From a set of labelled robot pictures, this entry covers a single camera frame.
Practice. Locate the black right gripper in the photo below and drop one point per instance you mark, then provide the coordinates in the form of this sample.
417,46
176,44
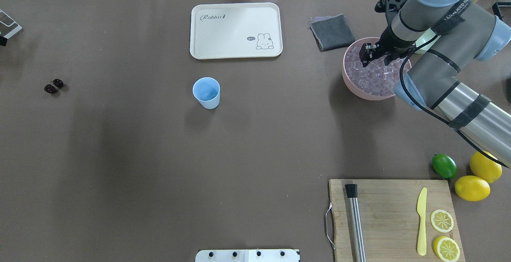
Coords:
389,40

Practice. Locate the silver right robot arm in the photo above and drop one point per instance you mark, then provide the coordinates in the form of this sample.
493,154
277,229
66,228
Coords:
463,32

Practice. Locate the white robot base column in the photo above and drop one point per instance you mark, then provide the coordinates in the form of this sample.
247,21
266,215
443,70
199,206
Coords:
249,255

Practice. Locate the clear ice cubes pile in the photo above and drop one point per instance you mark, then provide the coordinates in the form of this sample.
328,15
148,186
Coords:
371,78

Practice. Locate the light blue plastic cup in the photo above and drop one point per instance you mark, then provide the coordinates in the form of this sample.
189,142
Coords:
206,90

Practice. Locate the pink bowl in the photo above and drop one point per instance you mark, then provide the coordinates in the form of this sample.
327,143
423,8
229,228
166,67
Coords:
351,84

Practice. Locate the grey folded cloth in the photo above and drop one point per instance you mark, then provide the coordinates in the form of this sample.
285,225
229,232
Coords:
331,32

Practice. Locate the green ceramic bowl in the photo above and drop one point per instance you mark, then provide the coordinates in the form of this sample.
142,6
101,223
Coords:
426,36

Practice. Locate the green lime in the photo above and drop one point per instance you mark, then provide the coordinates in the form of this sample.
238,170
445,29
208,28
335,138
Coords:
444,166

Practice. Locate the steel muddler black tip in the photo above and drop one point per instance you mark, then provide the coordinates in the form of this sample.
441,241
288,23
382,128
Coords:
356,223

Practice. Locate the yellow plastic knife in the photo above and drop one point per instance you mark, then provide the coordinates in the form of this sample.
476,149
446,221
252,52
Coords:
421,246

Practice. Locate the yellow lemon far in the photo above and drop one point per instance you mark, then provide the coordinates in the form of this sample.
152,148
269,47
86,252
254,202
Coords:
484,168

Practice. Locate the yellow lemon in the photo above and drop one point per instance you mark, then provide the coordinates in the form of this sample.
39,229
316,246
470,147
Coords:
472,188
484,168

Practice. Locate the yellow lemon near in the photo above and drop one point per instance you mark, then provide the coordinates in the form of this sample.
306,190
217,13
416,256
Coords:
472,188

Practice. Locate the cream rabbit tray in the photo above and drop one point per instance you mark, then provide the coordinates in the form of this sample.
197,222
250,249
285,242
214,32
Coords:
235,30

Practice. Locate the wooden cutting board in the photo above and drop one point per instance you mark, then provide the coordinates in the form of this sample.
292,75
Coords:
389,220

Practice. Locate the lemon slice upper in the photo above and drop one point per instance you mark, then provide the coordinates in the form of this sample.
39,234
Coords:
442,221

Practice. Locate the lemon half lower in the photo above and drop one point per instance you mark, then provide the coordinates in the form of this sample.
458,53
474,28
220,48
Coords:
446,249

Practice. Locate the dark cherry right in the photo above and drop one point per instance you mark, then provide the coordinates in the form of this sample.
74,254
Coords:
58,83

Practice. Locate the dark cherry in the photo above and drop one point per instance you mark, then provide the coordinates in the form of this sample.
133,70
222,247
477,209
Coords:
51,89
58,83

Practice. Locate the dark cherry left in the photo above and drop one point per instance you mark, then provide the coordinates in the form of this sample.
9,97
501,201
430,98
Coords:
51,89

